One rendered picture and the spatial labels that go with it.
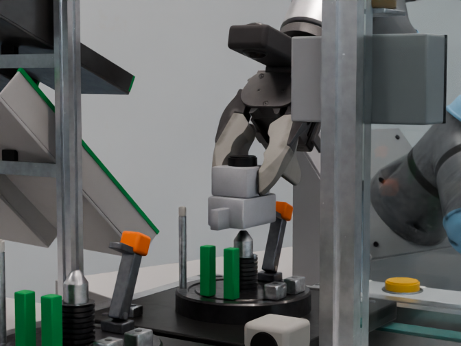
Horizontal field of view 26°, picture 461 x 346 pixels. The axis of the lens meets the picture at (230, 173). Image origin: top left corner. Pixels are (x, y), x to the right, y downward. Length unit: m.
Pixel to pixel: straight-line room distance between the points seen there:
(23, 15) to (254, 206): 0.32
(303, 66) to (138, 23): 3.68
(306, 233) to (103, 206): 0.52
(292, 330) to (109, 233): 0.38
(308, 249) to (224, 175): 0.62
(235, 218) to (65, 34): 0.28
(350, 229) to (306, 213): 0.83
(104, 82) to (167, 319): 0.31
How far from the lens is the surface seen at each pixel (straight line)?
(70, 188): 1.09
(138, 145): 4.50
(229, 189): 1.00
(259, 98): 1.06
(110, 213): 1.18
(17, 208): 1.28
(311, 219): 1.60
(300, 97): 0.83
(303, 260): 1.62
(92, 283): 1.73
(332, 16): 0.78
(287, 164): 1.01
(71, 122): 1.09
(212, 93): 4.73
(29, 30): 1.10
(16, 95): 1.09
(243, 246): 1.02
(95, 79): 1.17
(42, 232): 1.31
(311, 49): 0.82
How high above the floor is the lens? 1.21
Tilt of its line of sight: 5 degrees down
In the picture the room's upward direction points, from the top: straight up
